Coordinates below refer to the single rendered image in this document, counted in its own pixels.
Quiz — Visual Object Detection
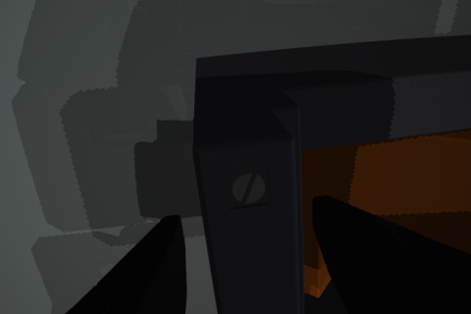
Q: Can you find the orange l-shaped part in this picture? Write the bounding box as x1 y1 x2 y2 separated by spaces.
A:
301 129 471 298

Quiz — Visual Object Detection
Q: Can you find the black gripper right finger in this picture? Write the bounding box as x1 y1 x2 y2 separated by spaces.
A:
311 196 471 314

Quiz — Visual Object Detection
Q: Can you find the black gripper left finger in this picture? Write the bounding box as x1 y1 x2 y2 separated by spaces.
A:
64 215 187 314

